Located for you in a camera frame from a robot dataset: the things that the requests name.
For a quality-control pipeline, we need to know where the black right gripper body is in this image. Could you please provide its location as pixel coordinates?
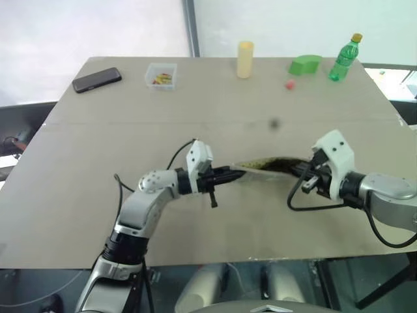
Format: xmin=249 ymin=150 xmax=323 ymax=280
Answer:
xmin=301 ymin=151 xmax=333 ymax=198

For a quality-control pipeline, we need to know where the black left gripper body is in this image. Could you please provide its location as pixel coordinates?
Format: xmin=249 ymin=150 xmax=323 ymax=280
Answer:
xmin=197 ymin=167 xmax=228 ymax=209

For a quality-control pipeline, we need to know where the green curved block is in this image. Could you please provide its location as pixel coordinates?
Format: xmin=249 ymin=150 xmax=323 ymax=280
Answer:
xmin=288 ymin=54 xmax=323 ymax=78

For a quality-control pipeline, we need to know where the silver rounded robot leg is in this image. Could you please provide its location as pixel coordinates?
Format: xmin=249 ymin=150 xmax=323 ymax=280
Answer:
xmin=175 ymin=263 xmax=229 ymax=313
xmin=260 ymin=262 xmax=308 ymax=305

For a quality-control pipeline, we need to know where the cream cylinder block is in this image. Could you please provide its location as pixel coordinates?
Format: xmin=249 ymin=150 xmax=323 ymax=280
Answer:
xmin=237 ymin=40 xmax=255 ymax=79

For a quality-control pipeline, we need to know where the colourful small pieces pile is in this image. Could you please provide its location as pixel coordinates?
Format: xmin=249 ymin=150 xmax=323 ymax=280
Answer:
xmin=152 ymin=73 xmax=173 ymax=86

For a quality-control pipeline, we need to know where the green plastic bottle yellow cap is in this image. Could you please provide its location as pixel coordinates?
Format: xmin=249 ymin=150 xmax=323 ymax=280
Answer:
xmin=328 ymin=33 xmax=364 ymax=82

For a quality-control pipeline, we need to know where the clear plastic box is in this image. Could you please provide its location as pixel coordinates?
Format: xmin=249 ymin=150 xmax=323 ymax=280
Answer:
xmin=145 ymin=62 xmax=179 ymax=89

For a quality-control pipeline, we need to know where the grey robot torso edge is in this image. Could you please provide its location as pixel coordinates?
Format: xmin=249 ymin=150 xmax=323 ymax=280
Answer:
xmin=197 ymin=298 xmax=340 ymax=313

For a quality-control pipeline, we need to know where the black smartphone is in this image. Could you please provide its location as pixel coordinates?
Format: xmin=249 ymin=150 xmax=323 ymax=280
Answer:
xmin=72 ymin=67 xmax=122 ymax=94

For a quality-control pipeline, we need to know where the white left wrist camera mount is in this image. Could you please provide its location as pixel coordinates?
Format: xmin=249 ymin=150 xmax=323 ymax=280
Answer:
xmin=185 ymin=139 xmax=214 ymax=194

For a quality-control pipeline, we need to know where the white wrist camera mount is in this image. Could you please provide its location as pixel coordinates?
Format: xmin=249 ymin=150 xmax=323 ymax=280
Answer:
xmin=185 ymin=139 xmax=214 ymax=194
xmin=311 ymin=129 xmax=356 ymax=205

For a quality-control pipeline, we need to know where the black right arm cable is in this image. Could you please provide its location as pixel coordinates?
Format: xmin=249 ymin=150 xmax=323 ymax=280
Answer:
xmin=286 ymin=166 xmax=417 ymax=248

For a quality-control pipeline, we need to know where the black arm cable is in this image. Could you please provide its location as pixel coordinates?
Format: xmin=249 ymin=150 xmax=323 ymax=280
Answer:
xmin=113 ymin=139 xmax=198 ymax=213
xmin=286 ymin=166 xmax=417 ymax=248

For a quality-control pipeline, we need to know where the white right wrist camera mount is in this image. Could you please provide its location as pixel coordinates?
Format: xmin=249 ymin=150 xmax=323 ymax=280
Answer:
xmin=311 ymin=129 xmax=356 ymax=205

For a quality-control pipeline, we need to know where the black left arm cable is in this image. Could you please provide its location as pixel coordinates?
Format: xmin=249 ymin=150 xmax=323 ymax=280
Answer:
xmin=113 ymin=139 xmax=198 ymax=213

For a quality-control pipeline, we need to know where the black table frame leg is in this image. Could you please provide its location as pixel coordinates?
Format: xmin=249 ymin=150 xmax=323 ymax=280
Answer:
xmin=354 ymin=253 xmax=417 ymax=310

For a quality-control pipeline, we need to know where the grey window frame post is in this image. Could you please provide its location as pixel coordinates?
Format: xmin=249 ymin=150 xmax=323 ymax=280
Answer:
xmin=181 ymin=0 xmax=201 ymax=58

